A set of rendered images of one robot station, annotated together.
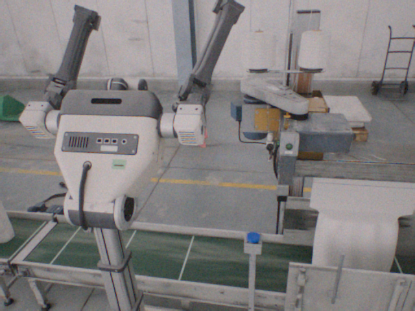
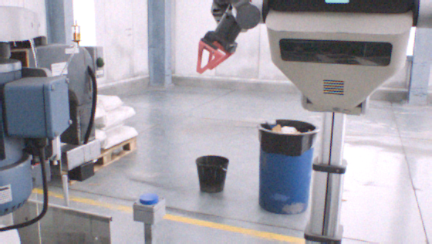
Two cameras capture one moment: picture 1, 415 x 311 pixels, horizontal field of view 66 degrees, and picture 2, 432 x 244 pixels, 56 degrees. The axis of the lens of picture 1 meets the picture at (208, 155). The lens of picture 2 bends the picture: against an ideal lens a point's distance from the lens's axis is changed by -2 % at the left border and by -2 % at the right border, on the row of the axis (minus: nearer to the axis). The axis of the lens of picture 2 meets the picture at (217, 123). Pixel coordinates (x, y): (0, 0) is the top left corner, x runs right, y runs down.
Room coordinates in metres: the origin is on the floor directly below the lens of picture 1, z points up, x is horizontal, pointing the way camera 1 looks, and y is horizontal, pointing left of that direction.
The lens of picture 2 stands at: (2.34, 0.19, 1.39)
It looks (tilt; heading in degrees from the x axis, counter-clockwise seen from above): 13 degrees down; 188
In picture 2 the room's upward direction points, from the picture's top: 1 degrees clockwise
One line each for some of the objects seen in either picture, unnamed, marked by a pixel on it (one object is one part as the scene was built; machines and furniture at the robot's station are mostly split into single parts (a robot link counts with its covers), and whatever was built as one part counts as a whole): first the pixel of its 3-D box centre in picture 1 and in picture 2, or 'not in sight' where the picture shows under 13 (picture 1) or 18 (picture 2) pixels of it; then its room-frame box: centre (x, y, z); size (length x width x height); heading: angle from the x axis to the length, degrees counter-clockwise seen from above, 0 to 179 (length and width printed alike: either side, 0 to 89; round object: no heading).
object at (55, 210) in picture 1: (45, 214); not in sight; (2.08, 1.31, 0.35); 0.30 x 0.15 x 0.15; 78
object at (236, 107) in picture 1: (238, 112); (40, 113); (1.73, -0.19, 1.25); 0.10 x 0.08 x 0.12; 13
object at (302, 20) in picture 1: (294, 162); not in sight; (1.77, -0.54, 0.88); 0.12 x 0.11 x 1.74; 168
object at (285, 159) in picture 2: not in sight; (285, 166); (-0.80, 0.30, 0.32); 0.51 x 0.48 x 0.65; 168
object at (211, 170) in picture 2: not in sight; (212, 174); (-1.03, -0.32, 0.13); 0.30 x 0.30 x 0.26
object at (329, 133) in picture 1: (311, 145); (21, 91); (1.34, -0.48, 1.21); 0.30 x 0.25 x 0.30; 78
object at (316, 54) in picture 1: (314, 48); not in sight; (1.56, -0.52, 1.61); 0.15 x 0.14 x 0.17; 78
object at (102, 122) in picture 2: not in sight; (105, 115); (-1.77, -1.60, 0.44); 0.68 x 0.44 x 0.15; 168
